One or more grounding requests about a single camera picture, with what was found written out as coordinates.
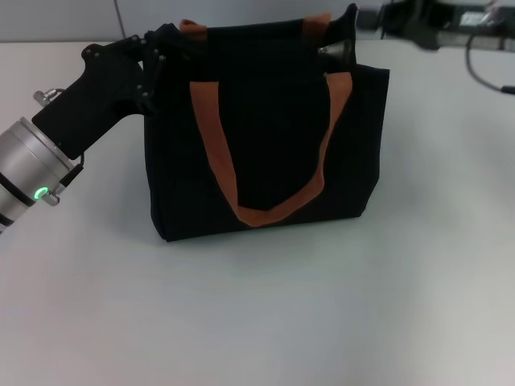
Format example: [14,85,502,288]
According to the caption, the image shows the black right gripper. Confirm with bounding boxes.
[356,0,515,51]

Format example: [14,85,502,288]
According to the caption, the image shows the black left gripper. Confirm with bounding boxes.
[31,23,202,160]

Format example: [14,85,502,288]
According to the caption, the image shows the black food bag orange handles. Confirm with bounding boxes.
[142,2,391,244]

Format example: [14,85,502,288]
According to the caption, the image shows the left gripper cable with connector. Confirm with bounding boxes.
[33,87,85,207]

